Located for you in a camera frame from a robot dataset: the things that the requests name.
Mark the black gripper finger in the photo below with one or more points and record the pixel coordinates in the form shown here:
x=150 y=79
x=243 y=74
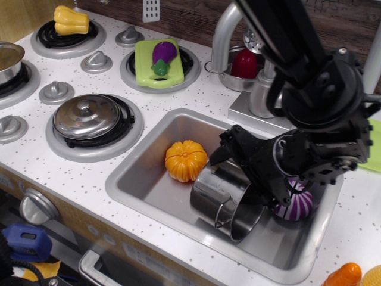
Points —
x=257 y=195
x=220 y=155

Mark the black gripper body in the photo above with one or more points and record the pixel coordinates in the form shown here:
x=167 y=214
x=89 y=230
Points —
x=256 y=159

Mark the stainless steel pot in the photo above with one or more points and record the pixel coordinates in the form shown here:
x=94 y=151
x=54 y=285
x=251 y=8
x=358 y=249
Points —
x=220 y=196

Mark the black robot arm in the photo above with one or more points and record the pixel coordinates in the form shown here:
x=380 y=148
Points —
x=319 y=91

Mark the small steel pot at back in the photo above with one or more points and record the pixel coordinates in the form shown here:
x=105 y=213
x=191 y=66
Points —
x=229 y=81

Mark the silver toy sink basin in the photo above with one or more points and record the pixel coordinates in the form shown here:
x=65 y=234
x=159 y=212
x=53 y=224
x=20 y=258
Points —
x=278 y=250

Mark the red toy item in pot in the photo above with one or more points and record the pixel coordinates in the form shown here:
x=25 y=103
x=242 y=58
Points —
x=244 y=65

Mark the steel pot lid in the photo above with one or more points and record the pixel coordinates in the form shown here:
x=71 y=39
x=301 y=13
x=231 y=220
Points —
x=86 y=117

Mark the steel pot on left burner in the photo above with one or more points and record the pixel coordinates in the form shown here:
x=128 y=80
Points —
x=11 y=57

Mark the orange toy pumpkin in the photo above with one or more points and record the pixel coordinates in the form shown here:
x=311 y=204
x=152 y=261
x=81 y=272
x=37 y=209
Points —
x=185 y=160

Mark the purple striped toy onion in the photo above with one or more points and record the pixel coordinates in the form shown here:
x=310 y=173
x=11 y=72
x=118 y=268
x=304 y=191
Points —
x=301 y=204

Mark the silver toy faucet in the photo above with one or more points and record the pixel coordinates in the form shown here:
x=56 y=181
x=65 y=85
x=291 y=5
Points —
x=249 y=108

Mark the back right stove burner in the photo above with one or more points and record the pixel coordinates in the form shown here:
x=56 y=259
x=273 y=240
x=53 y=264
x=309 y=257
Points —
x=191 y=67

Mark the stove burner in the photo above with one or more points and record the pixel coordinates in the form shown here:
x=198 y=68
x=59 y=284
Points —
x=26 y=90
x=115 y=142
x=191 y=67
x=48 y=43

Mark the front right stove burner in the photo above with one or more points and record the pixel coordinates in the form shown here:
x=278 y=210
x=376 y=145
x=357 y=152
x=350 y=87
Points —
x=115 y=142

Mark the green toy cutting board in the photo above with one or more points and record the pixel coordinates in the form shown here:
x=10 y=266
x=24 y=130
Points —
x=143 y=62

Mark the silver slotted ladle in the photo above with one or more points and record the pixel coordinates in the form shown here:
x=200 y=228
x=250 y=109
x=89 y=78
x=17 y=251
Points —
x=252 y=41

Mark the purple toy eggplant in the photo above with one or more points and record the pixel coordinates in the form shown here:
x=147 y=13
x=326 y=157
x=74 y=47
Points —
x=163 y=54

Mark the green toy plate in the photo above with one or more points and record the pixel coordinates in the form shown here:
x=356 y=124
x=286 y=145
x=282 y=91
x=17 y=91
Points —
x=373 y=162

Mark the orange toy bottle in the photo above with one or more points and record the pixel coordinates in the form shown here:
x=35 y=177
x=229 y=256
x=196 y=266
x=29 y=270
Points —
x=348 y=274

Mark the yellow mesh toy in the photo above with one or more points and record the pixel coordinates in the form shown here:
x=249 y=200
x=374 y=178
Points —
x=372 y=277

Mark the silver stove knob top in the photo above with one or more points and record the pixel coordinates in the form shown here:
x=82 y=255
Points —
x=129 y=37

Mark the silver stove knob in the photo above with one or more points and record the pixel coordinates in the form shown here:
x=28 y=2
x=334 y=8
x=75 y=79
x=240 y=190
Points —
x=96 y=63
x=129 y=37
x=56 y=93

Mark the silver stove knob middle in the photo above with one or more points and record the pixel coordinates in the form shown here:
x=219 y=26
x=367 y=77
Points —
x=96 y=63

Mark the silver stove knob lower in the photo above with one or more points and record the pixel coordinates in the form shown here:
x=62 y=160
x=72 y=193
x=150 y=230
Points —
x=56 y=93

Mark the silver oven knob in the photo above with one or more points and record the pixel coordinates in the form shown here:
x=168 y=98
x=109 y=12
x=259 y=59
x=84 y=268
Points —
x=37 y=209

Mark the yellow toy bell pepper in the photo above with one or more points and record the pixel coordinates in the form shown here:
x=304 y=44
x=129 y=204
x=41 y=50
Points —
x=70 y=22

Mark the back left stove burner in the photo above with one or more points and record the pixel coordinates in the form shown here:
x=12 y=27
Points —
x=48 y=43

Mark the yellow cloth lower left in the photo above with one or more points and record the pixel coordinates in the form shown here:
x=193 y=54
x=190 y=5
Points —
x=48 y=270

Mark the silver stove knob left edge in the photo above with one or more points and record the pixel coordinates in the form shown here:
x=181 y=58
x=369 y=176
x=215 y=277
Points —
x=12 y=128

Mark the grey post with base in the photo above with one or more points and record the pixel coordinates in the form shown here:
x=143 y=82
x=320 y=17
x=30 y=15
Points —
x=371 y=75

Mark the silver oven door handle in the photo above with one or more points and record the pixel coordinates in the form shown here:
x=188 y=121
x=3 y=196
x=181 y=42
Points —
x=88 y=269

